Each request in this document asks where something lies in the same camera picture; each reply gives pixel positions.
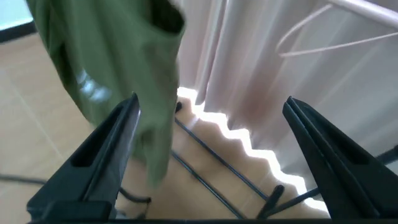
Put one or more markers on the pink clothes hanger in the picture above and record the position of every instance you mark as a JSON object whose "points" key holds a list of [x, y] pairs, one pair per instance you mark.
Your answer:
{"points": [[342, 44]]}

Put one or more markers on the beige curtain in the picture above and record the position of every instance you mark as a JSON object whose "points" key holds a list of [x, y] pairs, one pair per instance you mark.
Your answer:
{"points": [[264, 93]]}

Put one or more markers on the black clothes rack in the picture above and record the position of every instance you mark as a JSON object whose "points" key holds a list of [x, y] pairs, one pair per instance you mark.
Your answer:
{"points": [[217, 156]]}

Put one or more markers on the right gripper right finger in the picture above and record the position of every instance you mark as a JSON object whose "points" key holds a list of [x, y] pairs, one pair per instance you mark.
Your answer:
{"points": [[339, 168]]}

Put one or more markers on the green long-sleeved shirt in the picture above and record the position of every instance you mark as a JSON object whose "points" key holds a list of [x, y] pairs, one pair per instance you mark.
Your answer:
{"points": [[109, 46]]}

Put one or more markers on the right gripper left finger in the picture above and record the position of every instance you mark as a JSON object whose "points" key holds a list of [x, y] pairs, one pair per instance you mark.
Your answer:
{"points": [[90, 168]]}

